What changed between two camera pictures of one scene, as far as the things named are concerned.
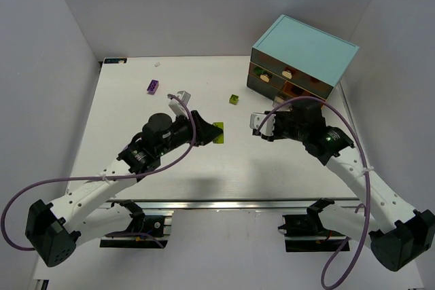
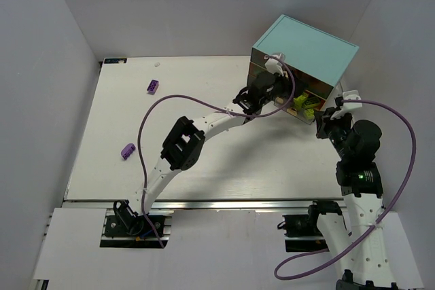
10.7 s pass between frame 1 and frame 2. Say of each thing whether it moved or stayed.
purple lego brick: stayed
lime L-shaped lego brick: moved
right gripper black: moved
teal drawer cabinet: stayed
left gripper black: moved
